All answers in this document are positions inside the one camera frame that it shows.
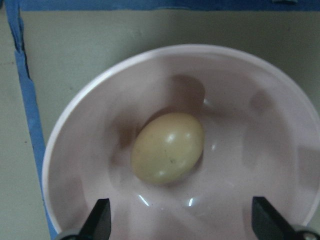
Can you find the pink bowl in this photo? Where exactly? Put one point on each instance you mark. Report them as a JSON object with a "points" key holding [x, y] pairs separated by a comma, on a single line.
{"points": [[262, 138]]}

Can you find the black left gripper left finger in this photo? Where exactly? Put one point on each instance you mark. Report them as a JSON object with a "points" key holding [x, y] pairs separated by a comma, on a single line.
{"points": [[98, 225]]}

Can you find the beige egg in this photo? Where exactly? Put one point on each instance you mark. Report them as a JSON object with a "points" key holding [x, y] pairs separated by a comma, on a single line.
{"points": [[167, 148]]}

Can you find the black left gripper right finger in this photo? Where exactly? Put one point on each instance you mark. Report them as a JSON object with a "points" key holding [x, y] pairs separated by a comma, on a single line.
{"points": [[267, 223]]}

